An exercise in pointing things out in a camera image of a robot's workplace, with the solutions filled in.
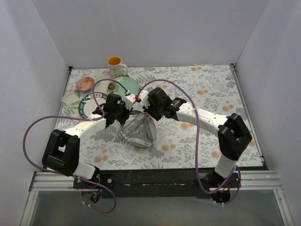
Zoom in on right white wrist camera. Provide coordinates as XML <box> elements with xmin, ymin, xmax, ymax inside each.
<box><xmin>135</xmin><ymin>90</ymin><xmax>150</xmax><ymax>108</ymax></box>

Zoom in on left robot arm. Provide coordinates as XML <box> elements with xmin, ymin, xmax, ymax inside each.
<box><xmin>42</xmin><ymin>94</ymin><xmax>135</xmax><ymax>188</ymax></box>

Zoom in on grey white headphones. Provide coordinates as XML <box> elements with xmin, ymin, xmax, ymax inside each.
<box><xmin>119</xmin><ymin>110</ymin><xmax>157</xmax><ymax>148</ymax></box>

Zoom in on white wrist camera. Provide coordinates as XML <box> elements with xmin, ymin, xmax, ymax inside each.
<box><xmin>135</xmin><ymin>90</ymin><xmax>150</xmax><ymax>108</ymax></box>
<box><xmin>123</xmin><ymin>94</ymin><xmax>136</xmax><ymax>111</ymax></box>

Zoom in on aluminium frame rail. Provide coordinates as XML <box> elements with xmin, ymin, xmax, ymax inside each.
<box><xmin>20</xmin><ymin>170</ymin><xmax>293</xmax><ymax>226</ymax></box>

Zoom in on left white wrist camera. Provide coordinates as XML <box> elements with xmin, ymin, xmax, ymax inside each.
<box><xmin>123</xmin><ymin>94</ymin><xmax>136</xmax><ymax>111</ymax></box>

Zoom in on grey headphone cable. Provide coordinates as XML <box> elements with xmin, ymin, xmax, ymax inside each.
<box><xmin>119</xmin><ymin>112</ymin><xmax>151</xmax><ymax>148</ymax></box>

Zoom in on green floral plate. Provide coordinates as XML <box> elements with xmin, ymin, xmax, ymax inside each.
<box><xmin>107</xmin><ymin>77</ymin><xmax>139</xmax><ymax>98</ymax></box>

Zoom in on white floral mug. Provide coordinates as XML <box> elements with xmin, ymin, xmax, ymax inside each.
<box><xmin>107</xmin><ymin>56</ymin><xmax>128</xmax><ymax>78</ymax></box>

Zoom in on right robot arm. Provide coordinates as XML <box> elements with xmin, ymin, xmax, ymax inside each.
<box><xmin>138</xmin><ymin>88</ymin><xmax>253</xmax><ymax>187</ymax></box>

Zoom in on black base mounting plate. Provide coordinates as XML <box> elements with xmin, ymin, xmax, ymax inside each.
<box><xmin>73</xmin><ymin>168</ymin><xmax>239</xmax><ymax>199</ymax></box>

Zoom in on white blue-rimmed plate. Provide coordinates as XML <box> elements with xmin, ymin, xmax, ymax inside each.
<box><xmin>78</xmin><ymin>92</ymin><xmax>107</xmax><ymax>119</ymax></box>

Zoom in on leaf print tray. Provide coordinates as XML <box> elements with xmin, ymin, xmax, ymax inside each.
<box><xmin>61</xmin><ymin>69</ymin><xmax>111</xmax><ymax>118</ymax></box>

